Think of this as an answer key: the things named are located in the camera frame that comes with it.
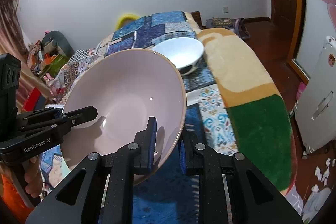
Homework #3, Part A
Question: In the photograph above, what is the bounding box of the striped brown curtain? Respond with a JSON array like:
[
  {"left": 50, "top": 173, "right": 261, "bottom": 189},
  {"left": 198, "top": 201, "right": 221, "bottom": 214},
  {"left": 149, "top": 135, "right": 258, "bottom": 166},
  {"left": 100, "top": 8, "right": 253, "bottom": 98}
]
[{"left": 1, "top": 0, "right": 51, "bottom": 111}]

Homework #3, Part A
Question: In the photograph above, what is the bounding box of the bag on floor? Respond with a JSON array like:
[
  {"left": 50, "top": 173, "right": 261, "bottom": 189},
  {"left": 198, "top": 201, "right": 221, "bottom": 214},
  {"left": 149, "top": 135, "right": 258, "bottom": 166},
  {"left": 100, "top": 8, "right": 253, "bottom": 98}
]
[{"left": 205, "top": 16, "right": 251, "bottom": 40}]

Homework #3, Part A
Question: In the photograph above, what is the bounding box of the yellow foam tube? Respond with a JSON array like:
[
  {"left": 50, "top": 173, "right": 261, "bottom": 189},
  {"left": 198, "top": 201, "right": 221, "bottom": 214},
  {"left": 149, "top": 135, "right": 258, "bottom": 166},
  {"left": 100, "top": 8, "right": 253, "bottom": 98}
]
[{"left": 115, "top": 14, "right": 140, "bottom": 30}]

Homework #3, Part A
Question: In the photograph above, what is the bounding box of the grey plush cushion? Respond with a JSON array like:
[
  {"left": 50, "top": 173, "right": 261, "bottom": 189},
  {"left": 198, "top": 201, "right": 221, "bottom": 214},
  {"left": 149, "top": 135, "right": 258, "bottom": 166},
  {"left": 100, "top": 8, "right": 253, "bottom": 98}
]
[{"left": 42, "top": 31, "right": 75, "bottom": 58}]

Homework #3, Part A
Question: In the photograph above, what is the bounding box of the white bowl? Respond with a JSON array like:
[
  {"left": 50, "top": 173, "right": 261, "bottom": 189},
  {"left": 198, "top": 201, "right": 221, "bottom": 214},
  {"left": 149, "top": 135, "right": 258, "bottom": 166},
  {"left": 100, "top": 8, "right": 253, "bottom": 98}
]
[{"left": 151, "top": 37, "right": 204, "bottom": 76}]

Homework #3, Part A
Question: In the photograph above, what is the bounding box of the left hand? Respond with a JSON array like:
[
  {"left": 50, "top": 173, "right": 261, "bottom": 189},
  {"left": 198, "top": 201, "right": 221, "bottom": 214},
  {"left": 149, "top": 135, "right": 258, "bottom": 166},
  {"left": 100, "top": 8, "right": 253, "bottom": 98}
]
[{"left": 25, "top": 156, "right": 43, "bottom": 198}]

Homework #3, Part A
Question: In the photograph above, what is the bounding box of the green storage box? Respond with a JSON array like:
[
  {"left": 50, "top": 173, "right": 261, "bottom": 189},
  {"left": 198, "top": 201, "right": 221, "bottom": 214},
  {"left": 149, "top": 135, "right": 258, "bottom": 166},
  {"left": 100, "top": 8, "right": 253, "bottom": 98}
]
[{"left": 38, "top": 55, "right": 69, "bottom": 79}]

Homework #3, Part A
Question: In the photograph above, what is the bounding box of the pink bowl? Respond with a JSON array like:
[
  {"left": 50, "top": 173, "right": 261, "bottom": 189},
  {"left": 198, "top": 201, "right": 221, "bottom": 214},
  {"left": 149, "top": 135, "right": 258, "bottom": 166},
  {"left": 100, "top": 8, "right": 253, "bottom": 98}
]
[{"left": 60, "top": 49, "right": 186, "bottom": 170}]

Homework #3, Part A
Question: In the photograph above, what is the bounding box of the beige green fleece blanket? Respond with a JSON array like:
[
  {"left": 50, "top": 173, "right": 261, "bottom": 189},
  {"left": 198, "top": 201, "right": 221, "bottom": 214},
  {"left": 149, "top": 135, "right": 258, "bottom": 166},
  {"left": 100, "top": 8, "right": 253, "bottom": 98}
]
[{"left": 186, "top": 13, "right": 297, "bottom": 194}]

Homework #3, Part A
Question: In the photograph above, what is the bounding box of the pink bunny toy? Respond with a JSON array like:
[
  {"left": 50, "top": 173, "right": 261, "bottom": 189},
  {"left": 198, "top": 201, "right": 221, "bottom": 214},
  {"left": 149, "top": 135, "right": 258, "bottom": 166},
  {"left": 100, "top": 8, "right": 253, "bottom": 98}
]
[{"left": 43, "top": 72, "right": 54, "bottom": 94}]

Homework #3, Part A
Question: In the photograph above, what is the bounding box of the red box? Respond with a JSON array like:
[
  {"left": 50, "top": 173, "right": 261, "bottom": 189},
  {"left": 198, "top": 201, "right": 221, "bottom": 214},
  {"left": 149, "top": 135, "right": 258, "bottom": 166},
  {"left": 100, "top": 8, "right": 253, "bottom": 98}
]
[{"left": 22, "top": 88, "right": 45, "bottom": 112}]

